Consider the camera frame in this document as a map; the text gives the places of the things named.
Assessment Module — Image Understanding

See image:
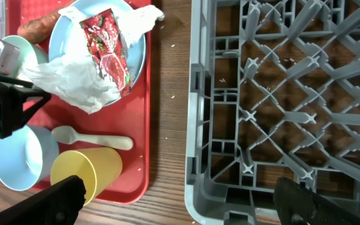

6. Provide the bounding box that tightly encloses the light blue bowl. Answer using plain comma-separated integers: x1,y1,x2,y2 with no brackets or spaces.
0,125,59,191

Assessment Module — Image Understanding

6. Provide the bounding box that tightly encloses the orange carrot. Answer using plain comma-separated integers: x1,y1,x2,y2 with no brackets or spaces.
17,0,74,44

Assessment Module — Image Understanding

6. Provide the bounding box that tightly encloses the white plastic spoon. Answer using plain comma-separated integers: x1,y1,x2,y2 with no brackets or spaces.
51,126,134,151

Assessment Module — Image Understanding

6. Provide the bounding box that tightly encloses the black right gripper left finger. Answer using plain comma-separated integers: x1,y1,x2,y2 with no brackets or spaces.
0,175,86,225

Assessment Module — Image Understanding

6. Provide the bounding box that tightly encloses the red snack wrapper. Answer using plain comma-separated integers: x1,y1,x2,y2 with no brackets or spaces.
79,9,132,96

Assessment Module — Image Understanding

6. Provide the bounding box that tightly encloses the white napkin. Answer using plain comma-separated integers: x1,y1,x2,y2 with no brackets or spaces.
20,5,165,114

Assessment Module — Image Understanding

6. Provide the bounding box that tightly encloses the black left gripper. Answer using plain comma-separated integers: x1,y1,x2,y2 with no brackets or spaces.
0,76,51,139

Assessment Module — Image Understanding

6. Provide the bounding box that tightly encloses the grey dishwasher rack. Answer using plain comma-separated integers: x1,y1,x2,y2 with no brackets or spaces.
184,0,360,224

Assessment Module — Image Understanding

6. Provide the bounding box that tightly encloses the yellow plastic cup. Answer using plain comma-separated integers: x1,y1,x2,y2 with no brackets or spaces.
50,147,123,205

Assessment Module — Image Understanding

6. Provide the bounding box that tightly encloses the green bowl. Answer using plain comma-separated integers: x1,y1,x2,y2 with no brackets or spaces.
2,35,49,82

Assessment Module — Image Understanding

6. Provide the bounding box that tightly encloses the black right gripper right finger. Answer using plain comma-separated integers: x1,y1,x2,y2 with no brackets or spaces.
273,177,360,225

